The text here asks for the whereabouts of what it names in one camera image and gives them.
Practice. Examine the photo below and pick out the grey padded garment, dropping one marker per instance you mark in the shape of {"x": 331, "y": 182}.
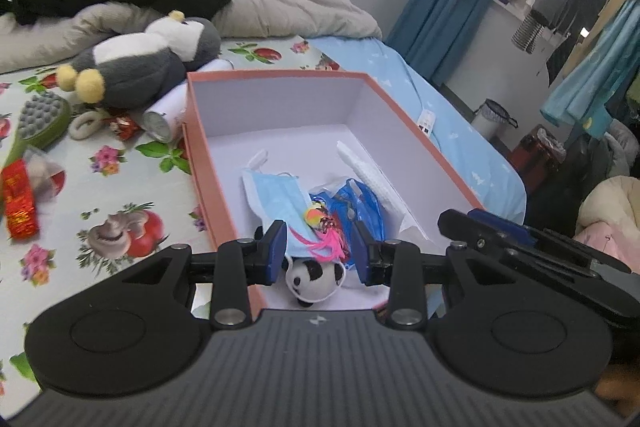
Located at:
{"x": 617, "y": 147}

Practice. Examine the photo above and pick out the cream padded coat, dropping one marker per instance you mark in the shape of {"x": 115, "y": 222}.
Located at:
{"x": 610, "y": 207}

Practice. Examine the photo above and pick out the fruit printed mat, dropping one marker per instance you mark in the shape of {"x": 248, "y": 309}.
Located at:
{"x": 100, "y": 187}

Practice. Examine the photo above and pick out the white cylindrical bottle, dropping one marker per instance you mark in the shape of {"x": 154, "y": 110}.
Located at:
{"x": 170, "y": 112}

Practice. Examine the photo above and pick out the blue plastic packet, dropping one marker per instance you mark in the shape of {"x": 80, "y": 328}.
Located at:
{"x": 367, "y": 207}

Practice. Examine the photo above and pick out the grey penguin plush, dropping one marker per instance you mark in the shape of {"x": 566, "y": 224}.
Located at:
{"x": 135, "y": 62}

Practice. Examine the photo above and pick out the red candy wrapper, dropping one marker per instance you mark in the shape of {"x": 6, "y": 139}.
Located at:
{"x": 124, "y": 127}

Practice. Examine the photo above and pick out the small panda plush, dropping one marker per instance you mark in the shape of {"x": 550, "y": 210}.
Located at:
{"x": 310, "y": 279}

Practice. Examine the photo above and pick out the white trash bin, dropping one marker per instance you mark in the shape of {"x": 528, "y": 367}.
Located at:
{"x": 487, "y": 122}

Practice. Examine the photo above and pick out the clear plastic bag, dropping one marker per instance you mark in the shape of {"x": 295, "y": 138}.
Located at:
{"x": 45, "y": 172}

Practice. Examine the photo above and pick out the red printed packet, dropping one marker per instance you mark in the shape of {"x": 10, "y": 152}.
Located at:
{"x": 20, "y": 202}

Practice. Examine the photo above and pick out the green massage brush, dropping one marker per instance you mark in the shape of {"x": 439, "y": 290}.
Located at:
{"x": 42, "y": 117}

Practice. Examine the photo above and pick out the white packaged item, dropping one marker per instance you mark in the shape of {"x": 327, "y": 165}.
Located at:
{"x": 365, "y": 167}

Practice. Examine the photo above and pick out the white remote control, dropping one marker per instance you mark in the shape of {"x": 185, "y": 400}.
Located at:
{"x": 426, "y": 122}

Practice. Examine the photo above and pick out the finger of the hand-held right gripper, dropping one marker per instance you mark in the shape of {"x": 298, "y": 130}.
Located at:
{"x": 480, "y": 232}

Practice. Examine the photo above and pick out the grey pillow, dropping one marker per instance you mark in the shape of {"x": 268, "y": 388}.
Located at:
{"x": 40, "y": 42}

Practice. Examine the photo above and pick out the blue face mask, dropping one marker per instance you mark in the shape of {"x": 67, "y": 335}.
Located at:
{"x": 275, "y": 197}

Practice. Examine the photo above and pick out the hanging light blue dress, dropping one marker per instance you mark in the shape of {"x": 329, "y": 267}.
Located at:
{"x": 595, "y": 72}

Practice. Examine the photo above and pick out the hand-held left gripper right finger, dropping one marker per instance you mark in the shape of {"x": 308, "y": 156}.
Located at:
{"x": 362, "y": 252}

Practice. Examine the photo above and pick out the pink feather toy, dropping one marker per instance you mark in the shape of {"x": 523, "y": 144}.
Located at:
{"x": 314, "y": 214}

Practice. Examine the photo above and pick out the red trash bin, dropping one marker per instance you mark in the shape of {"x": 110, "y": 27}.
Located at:
{"x": 532, "y": 154}

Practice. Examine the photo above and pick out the light blue bed sheet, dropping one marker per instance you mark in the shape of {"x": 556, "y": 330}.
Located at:
{"x": 450, "y": 142}

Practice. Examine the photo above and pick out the pink cardboard box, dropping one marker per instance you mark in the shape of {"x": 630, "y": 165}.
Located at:
{"x": 280, "y": 107}

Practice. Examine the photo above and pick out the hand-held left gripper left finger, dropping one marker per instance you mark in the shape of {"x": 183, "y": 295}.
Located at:
{"x": 277, "y": 252}

